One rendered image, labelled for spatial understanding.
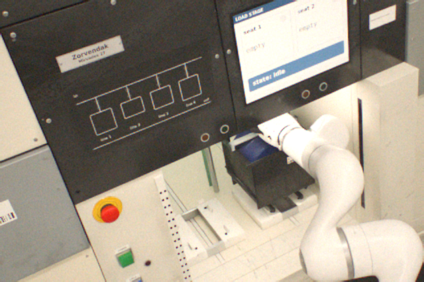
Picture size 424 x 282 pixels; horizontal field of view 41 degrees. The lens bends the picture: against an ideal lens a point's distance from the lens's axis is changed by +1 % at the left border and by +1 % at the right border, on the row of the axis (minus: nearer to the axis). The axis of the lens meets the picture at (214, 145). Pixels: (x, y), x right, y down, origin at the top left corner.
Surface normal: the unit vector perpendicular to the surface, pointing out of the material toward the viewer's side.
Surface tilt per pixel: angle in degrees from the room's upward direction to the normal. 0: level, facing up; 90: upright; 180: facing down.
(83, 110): 90
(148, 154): 90
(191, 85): 90
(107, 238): 90
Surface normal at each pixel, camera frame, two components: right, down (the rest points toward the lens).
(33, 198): 0.44, 0.45
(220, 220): -0.17, -0.80
